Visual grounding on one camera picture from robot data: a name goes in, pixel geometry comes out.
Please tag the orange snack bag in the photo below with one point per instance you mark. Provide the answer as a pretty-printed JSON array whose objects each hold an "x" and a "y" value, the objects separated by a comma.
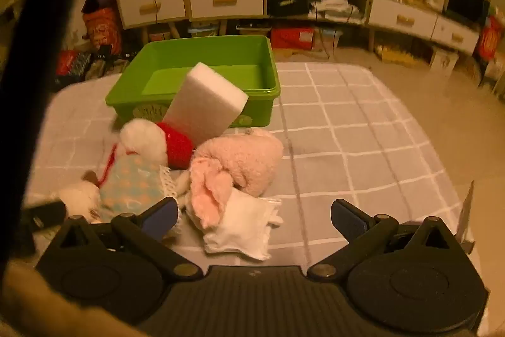
[{"x": 104, "y": 27}]

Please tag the red box under cabinet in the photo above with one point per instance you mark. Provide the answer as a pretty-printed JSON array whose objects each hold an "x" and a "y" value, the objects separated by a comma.
[{"x": 293, "y": 38}]

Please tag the checkered dress rabbit doll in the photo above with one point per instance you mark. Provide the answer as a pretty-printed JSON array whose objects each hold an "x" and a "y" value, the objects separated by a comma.
[{"x": 133, "y": 185}]

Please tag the black bag in cabinet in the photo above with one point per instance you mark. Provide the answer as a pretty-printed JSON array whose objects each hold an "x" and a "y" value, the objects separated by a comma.
[{"x": 283, "y": 8}]

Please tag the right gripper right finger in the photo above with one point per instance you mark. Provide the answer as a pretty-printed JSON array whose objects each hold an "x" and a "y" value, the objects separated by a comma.
[{"x": 366, "y": 237}]

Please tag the pink plush rabbit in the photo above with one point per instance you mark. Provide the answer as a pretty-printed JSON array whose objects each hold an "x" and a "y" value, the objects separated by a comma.
[{"x": 246, "y": 161}]

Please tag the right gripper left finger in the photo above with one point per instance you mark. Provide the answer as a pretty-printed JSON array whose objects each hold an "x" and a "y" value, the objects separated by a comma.
[{"x": 143, "y": 234}]

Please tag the white sponge block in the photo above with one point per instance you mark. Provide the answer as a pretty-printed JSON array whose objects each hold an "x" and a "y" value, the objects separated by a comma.
[{"x": 205, "y": 105}]

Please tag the long tv cabinet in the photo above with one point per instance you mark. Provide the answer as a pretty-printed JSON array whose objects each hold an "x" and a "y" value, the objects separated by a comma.
[{"x": 393, "y": 16}]

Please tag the santa plush toy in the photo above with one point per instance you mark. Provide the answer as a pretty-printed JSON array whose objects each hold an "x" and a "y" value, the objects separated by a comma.
[{"x": 156, "y": 142}]

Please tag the black microwave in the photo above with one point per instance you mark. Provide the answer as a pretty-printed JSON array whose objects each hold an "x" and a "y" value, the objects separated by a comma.
[{"x": 472, "y": 13}]

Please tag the white cloth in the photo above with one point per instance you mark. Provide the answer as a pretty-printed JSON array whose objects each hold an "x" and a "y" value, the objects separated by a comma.
[{"x": 245, "y": 227}]

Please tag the green plastic bin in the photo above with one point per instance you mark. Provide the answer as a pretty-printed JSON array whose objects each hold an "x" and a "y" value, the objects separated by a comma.
[{"x": 148, "y": 85}]

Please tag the grey checkered blanket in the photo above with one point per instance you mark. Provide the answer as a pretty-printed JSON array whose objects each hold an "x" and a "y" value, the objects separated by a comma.
[{"x": 345, "y": 135}]

